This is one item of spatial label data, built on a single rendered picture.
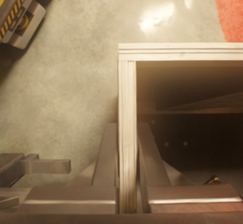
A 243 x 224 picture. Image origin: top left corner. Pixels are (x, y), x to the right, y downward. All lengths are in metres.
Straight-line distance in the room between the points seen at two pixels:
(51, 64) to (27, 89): 0.22
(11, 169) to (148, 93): 0.68
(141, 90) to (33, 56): 0.69
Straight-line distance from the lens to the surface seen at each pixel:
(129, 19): 1.14
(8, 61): 1.17
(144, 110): 0.91
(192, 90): 0.45
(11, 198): 0.32
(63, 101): 1.13
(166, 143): 0.90
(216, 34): 1.24
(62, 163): 0.39
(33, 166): 0.42
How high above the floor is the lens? 1.07
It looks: 85 degrees down
